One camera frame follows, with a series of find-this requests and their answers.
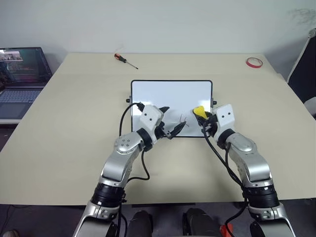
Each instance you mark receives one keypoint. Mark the yellow whiteboard eraser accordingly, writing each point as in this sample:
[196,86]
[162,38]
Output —
[200,111]

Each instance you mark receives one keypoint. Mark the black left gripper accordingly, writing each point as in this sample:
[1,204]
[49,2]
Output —
[161,129]

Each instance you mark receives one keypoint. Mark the black-framed whiteboard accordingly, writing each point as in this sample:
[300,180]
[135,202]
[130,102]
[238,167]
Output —
[172,98]

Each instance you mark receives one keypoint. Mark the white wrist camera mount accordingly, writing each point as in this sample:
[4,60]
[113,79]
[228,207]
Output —
[225,118]
[150,116]

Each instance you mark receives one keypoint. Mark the open grey laptop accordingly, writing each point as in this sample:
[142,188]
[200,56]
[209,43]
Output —
[19,74]

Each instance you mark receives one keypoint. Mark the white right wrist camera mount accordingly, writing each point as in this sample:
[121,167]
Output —
[225,118]

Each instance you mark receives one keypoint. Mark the small red object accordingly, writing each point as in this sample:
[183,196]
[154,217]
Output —
[225,230]

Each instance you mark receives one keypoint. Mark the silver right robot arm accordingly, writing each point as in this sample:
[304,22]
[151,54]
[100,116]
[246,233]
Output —
[254,163]

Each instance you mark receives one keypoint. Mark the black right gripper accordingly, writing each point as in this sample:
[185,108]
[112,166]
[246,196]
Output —
[209,126]

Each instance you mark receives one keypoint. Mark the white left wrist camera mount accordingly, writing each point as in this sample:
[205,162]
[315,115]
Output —
[150,116]

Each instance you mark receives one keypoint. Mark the black chair with white frame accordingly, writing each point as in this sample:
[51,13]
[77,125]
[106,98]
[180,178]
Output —
[303,81]

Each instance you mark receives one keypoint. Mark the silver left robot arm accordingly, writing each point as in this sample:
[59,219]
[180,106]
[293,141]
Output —
[116,165]

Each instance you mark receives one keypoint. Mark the red tape roll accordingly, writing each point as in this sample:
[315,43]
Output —
[247,61]

